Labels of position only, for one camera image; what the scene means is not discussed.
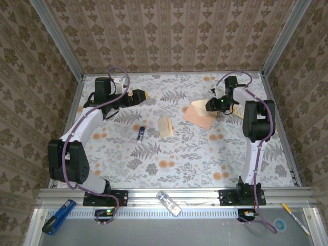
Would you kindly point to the cream paper letter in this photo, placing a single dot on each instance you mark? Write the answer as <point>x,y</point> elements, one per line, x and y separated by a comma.
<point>165,128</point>

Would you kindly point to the wide aluminium extrusion beam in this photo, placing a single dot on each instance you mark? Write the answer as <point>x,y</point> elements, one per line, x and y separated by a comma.
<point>143,196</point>

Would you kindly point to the blue glue stick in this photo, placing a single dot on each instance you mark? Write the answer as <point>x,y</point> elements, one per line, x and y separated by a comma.
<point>140,134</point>

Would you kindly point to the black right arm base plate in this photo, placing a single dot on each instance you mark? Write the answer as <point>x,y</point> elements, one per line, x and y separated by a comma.
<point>223,197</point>

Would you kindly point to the floral white tablecloth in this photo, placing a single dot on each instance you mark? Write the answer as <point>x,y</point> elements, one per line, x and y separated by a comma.
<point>179,174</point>

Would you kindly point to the pink paper envelope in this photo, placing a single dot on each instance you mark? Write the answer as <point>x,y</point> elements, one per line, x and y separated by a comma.
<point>198,116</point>

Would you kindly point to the yellow calculator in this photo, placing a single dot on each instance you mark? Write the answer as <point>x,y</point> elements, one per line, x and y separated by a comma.
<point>238,112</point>

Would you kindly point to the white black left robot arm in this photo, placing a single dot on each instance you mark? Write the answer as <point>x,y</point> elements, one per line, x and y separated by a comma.
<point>74,164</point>

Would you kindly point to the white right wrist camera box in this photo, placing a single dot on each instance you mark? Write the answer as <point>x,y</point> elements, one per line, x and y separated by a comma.
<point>217,92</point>

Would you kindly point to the aluminium frame post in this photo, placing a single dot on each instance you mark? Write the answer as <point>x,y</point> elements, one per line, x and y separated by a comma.
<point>58,38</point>
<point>285,38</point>

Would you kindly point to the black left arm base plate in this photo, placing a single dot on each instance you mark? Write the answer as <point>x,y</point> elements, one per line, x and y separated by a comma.
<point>123,198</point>

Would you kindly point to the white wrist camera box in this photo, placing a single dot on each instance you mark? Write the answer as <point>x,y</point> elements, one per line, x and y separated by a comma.
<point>119,85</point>
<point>217,92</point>

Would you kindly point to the blue black hand tool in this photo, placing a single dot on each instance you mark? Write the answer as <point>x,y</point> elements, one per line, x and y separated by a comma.
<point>60,216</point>

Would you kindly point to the white yellow marker pen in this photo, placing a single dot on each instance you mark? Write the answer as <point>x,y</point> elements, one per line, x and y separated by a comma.
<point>296,219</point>

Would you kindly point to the aluminium table side rail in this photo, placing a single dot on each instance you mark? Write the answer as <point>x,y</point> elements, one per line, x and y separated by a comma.
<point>269,89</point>
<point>73,107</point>

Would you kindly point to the grey metal shelf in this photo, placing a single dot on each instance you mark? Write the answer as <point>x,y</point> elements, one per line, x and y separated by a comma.
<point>179,233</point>

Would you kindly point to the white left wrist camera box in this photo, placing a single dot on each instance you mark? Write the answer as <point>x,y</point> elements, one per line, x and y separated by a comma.
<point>119,85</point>

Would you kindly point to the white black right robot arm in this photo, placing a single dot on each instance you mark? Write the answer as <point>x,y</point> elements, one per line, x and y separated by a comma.
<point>258,120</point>

